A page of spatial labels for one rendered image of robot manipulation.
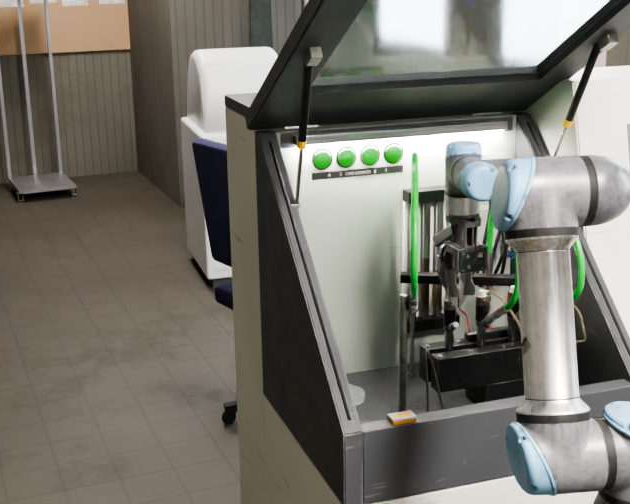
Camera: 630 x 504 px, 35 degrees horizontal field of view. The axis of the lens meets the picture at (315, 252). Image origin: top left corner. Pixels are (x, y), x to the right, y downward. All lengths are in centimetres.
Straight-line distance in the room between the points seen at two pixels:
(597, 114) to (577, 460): 104
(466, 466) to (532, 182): 73
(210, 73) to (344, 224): 339
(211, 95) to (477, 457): 388
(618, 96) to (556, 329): 97
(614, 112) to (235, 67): 358
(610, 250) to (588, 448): 89
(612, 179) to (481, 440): 69
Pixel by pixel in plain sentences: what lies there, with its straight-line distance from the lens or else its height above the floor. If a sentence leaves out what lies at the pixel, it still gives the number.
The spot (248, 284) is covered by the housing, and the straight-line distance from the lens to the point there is 255.
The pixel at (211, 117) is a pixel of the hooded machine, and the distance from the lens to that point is 569.
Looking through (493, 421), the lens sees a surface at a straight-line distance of 212.
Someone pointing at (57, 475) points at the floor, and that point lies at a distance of 396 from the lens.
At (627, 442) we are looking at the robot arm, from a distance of 168.
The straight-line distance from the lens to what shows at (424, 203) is 247.
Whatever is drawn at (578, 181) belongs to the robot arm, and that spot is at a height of 149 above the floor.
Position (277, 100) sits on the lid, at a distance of 219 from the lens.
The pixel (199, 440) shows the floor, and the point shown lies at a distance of 410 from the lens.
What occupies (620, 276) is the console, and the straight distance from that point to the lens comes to 248.
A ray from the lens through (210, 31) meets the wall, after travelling 765.
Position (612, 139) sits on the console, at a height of 141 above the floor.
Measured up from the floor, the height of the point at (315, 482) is 75.
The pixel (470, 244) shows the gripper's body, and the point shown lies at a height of 125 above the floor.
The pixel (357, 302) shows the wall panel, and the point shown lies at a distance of 250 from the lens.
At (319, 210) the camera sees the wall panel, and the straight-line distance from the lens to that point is 240.
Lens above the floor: 184
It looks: 16 degrees down
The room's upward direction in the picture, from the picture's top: 1 degrees counter-clockwise
